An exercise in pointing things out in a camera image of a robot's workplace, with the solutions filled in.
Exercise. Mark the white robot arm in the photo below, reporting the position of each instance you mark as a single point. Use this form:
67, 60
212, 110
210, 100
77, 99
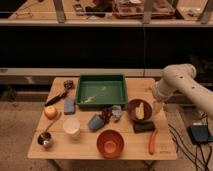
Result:
181, 78

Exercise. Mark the green plastic tray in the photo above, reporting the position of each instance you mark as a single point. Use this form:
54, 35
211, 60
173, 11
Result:
94, 91

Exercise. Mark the small dark toy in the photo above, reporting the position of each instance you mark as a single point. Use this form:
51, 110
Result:
68, 84

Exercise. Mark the blue plastic cup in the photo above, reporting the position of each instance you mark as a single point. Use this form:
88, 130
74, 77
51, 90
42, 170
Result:
95, 123

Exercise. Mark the dark red bowl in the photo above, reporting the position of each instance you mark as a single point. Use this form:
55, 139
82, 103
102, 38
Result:
133, 104

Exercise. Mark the blue sponge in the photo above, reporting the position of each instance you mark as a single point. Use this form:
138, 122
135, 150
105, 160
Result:
69, 106

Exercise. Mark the yellow banana piece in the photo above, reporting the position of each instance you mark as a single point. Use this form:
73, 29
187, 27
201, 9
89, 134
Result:
139, 112

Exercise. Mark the black rectangular block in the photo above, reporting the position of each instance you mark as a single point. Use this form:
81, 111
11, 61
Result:
143, 127

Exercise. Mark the white paper cup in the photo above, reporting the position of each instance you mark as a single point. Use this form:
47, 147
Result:
72, 126

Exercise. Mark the wooden folding table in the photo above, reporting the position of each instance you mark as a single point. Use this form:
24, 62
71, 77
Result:
84, 146

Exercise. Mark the orange plastic bowl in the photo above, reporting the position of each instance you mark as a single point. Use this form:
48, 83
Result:
110, 144

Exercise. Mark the orange apple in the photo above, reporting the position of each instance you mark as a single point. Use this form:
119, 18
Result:
50, 112

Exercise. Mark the orange carrot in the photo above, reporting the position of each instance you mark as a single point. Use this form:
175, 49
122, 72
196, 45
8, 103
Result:
151, 145

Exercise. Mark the small metal pot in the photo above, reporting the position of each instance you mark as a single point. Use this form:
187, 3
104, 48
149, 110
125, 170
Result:
45, 138

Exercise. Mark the black pedal box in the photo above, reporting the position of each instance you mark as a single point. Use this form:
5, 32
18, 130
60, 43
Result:
199, 134

